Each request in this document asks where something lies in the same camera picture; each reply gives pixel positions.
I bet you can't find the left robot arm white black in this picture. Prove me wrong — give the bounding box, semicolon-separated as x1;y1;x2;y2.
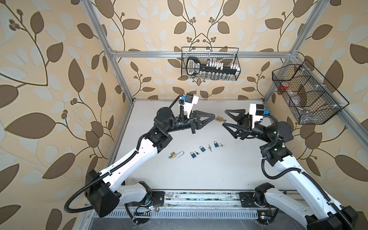
64;94;216;218

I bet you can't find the red capped clear bottle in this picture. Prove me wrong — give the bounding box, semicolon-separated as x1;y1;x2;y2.
279;81;290;93

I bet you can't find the back wire basket black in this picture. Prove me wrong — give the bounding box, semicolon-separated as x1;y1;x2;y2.
181;46;241;81

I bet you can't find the black tool with white bits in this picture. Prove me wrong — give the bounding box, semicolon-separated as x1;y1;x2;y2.
184;57;241;76

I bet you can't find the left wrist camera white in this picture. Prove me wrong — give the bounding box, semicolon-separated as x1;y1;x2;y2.
179;93;199;119

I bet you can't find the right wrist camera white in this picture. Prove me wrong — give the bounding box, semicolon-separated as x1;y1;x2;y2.
249;103;270;129

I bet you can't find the side wire basket black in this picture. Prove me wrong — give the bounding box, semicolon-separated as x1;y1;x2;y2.
272;59;349;125

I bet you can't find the brass padlock with keys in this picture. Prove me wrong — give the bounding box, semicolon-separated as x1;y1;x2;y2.
215;116;227;122

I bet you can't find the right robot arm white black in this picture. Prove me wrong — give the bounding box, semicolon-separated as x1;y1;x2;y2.
223;108;358;230

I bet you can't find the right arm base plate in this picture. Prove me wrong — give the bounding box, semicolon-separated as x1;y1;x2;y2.
239;191;261;208

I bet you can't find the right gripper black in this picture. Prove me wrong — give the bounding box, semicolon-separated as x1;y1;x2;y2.
223;111;271;145

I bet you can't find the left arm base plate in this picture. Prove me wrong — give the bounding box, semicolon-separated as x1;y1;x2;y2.
135;191;165;207

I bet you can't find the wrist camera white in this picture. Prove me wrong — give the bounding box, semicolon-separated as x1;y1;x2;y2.
179;93;199;119
249;103;270;129

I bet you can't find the long-shackle brass padlock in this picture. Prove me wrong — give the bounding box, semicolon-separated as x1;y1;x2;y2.
168;151;185;159

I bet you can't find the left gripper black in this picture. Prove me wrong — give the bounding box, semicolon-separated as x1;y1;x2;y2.
162;109;213;135

